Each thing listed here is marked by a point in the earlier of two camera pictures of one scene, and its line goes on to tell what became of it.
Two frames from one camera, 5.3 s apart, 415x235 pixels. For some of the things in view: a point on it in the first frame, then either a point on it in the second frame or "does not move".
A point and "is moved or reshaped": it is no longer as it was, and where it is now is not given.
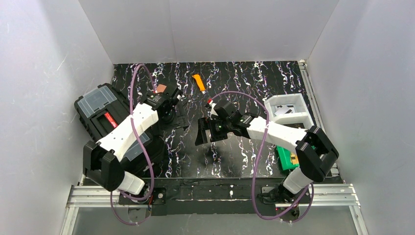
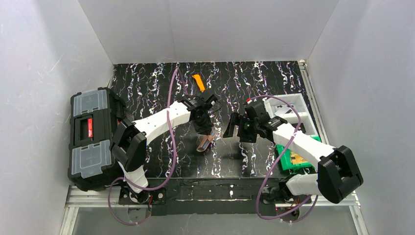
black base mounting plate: x=209 y=197 does not move
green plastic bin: x=286 y=158 does not move
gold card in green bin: x=294 y=158 does not move
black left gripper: x=179 y=117 -> x=203 y=124
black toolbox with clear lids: x=96 y=107 is moved or reshaped
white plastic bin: x=289 y=109 does not move
